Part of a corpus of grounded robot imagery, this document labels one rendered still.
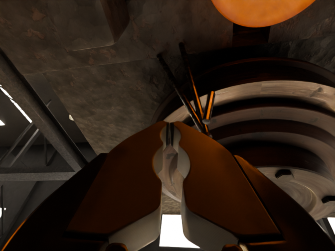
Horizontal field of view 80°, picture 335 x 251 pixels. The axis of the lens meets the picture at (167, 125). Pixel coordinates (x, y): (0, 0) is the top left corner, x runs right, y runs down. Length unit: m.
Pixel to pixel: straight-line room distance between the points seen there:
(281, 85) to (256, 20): 0.10
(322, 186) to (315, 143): 0.07
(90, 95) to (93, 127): 0.12
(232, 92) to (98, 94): 0.36
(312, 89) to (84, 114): 0.54
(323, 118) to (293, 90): 0.07
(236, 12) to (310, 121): 0.20
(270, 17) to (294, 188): 0.28
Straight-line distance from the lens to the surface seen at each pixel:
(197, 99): 0.30
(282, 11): 0.33
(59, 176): 6.82
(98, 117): 0.63
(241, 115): 0.34
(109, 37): 0.30
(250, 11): 0.31
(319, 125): 0.40
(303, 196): 0.47
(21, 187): 11.32
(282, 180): 0.36
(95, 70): 0.53
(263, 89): 0.34
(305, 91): 0.37
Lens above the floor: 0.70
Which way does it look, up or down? 43 degrees up
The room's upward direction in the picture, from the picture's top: 166 degrees clockwise
